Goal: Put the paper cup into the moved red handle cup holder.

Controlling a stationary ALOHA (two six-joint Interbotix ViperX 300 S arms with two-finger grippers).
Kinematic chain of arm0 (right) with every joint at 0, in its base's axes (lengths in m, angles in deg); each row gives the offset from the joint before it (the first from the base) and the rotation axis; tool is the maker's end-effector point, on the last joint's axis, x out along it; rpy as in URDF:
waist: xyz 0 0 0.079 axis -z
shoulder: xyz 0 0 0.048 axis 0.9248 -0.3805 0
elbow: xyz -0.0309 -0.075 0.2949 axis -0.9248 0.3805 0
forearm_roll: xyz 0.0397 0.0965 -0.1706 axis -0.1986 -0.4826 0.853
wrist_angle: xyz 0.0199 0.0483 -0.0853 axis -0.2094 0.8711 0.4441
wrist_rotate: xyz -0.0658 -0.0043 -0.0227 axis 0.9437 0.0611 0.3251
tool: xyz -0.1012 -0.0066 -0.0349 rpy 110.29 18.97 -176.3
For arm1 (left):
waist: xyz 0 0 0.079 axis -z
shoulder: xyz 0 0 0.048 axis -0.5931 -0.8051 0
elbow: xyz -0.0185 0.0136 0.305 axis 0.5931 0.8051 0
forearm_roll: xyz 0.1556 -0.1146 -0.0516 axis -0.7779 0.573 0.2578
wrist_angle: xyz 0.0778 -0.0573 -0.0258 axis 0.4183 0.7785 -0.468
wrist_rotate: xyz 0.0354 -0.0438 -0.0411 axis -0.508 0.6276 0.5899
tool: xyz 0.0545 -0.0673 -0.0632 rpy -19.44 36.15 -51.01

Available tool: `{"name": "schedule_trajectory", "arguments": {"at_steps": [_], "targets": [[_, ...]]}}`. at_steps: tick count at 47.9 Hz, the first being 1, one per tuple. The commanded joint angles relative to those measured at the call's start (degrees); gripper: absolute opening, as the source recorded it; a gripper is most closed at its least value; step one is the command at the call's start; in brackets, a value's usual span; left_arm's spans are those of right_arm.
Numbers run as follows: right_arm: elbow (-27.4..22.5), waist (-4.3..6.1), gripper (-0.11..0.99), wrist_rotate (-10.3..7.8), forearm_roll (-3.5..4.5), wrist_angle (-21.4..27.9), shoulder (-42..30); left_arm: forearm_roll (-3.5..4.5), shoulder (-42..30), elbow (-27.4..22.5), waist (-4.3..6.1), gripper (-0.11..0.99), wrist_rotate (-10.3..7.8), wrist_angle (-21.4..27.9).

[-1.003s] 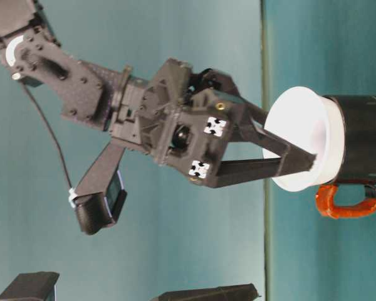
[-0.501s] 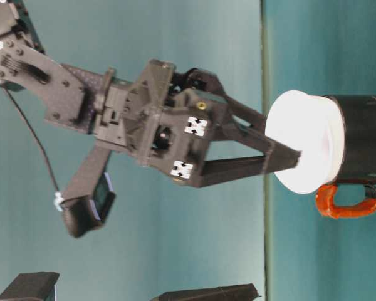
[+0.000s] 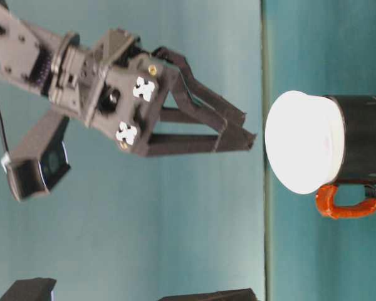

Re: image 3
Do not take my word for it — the black cup holder red handle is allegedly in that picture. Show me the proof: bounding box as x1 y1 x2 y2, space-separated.
315 95 376 220

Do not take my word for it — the white paper cup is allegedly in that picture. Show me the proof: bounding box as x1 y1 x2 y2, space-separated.
264 90 347 196

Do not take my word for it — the blue-green table cloth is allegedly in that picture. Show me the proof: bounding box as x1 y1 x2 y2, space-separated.
263 0 376 301

